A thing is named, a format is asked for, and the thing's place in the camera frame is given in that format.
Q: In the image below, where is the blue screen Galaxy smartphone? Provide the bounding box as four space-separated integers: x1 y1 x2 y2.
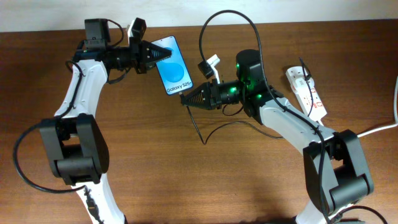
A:
152 35 193 96

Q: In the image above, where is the black USB charging cable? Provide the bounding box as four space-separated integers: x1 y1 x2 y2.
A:
178 57 315 146

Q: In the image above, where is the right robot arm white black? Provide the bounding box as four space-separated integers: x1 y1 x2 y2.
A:
181 49 374 223

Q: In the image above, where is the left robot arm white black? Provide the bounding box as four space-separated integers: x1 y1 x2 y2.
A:
40 18 172 223

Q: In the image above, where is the white charger plug adapter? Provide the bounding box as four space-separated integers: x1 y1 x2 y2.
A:
294 78 315 92

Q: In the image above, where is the white power strip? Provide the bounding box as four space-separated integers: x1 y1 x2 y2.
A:
285 66 327 125

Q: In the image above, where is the white power strip cord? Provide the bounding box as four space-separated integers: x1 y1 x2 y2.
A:
356 74 398 138

